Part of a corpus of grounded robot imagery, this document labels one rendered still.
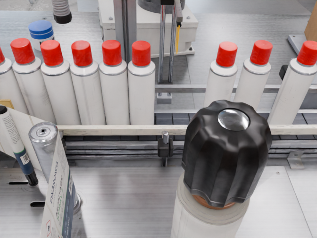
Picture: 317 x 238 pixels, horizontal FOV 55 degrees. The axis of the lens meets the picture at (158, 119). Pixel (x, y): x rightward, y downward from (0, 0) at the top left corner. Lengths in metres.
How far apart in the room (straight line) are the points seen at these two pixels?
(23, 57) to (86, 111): 0.15
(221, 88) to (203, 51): 0.45
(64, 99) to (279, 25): 0.89
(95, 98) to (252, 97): 0.30
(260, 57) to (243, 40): 0.54
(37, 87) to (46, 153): 0.21
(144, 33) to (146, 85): 0.38
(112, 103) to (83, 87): 0.07
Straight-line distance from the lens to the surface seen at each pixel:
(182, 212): 0.37
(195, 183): 0.31
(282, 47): 1.13
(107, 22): 0.90
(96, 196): 0.58
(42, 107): 0.65
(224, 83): 0.58
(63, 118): 0.65
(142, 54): 0.54
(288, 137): 0.73
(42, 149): 0.44
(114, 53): 0.55
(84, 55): 0.55
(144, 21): 0.92
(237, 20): 1.24
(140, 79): 0.56
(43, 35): 1.03
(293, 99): 0.67
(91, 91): 0.59
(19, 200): 0.61
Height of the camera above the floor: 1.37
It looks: 45 degrees down
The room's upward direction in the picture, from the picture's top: 2 degrees clockwise
